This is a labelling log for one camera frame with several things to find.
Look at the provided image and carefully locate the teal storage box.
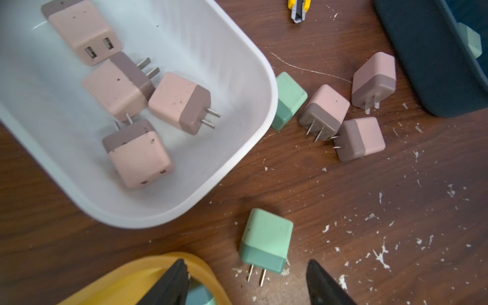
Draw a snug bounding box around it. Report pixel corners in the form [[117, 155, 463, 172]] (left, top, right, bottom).
[[374, 1, 487, 118]]

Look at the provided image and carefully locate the green plug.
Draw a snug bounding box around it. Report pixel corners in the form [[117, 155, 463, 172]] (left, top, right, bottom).
[[458, 22, 482, 58], [271, 72, 308, 132], [238, 208, 294, 286]]

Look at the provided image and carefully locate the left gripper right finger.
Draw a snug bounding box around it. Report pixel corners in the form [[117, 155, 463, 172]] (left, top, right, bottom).
[[306, 259, 356, 305]]

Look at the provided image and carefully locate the green plug top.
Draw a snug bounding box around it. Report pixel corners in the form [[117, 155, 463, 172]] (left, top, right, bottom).
[[271, 72, 308, 132]]

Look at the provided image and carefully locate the yellow black utility knife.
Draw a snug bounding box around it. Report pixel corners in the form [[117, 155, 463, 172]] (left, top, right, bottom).
[[287, 0, 311, 24]]

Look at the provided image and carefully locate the white storage box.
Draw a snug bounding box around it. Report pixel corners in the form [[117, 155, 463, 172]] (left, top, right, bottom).
[[1, 1, 278, 229]]

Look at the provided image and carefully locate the light teal plug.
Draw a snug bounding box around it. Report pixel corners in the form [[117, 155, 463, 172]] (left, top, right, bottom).
[[186, 278, 216, 305]]

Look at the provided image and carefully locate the pink plug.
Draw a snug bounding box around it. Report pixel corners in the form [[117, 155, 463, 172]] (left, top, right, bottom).
[[332, 117, 386, 162], [352, 52, 397, 114], [83, 52, 160, 121], [299, 85, 351, 142], [41, 0, 123, 66], [148, 72, 221, 135]]

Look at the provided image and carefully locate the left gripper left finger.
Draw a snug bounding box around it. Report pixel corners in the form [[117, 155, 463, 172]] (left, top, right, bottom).
[[137, 259, 190, 305]]

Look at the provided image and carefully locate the yellow storage box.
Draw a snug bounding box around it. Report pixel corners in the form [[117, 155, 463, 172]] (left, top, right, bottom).
[[60, 252, 232, 304]]

